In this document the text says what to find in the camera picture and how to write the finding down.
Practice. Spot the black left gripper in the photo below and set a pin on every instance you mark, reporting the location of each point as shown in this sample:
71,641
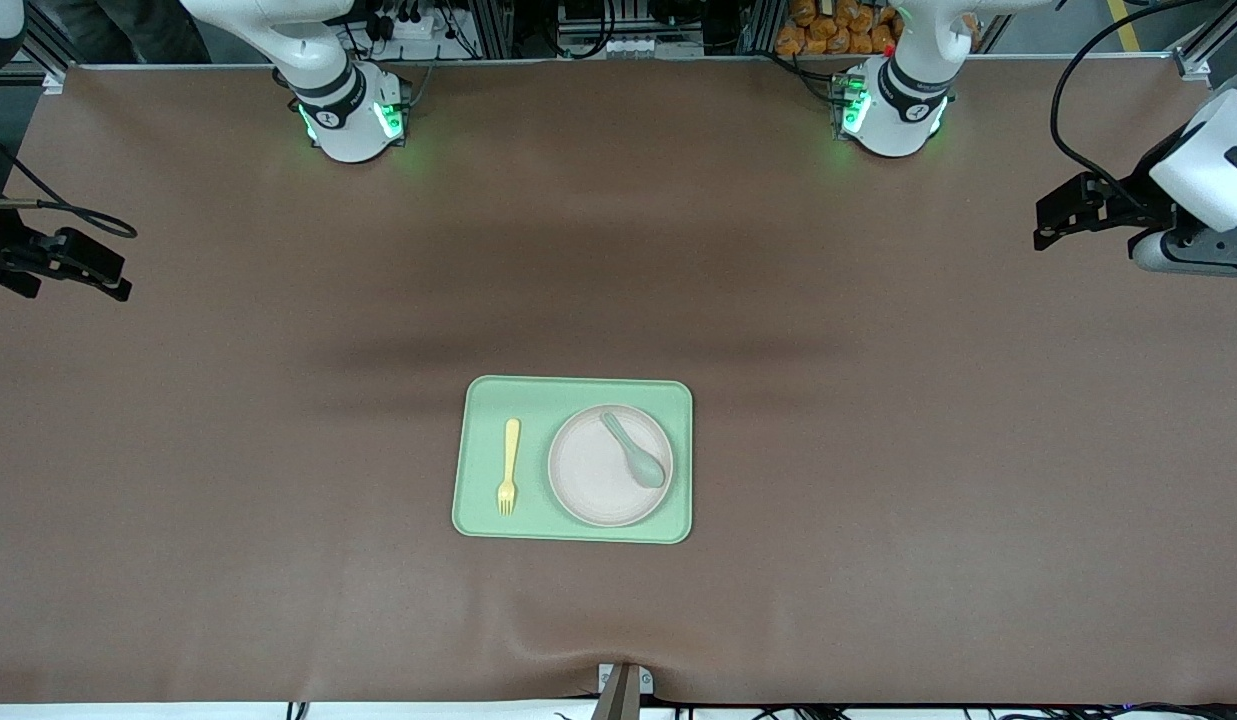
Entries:
1141,193

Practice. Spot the yellow plastic fork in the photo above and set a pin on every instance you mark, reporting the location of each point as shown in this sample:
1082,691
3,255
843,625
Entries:
511,450

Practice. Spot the pale green plastic spoon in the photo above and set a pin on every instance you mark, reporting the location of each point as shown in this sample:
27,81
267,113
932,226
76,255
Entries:
646,468

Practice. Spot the round white speckled plate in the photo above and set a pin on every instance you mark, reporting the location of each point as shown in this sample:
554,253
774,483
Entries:
593,480

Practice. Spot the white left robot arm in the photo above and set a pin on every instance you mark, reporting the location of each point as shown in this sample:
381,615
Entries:
898,120

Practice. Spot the person in dark trousers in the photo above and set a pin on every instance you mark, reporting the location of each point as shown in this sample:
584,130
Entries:
128,30

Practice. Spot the bag of orange items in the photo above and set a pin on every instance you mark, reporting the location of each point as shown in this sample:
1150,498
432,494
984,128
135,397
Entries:
828,35

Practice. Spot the white power strip with plugs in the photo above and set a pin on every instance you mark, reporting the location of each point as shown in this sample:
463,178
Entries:
408,25

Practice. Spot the light green rectangular tray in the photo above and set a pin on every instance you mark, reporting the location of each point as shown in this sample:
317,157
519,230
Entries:
478,520

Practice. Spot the white connector strip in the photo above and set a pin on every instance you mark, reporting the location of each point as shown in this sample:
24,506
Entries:
608,46

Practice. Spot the aluminium frame corner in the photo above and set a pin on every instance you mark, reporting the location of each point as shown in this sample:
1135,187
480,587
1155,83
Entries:
55,80
1193,66

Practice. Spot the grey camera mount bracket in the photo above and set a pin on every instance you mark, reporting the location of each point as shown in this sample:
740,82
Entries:
623,695

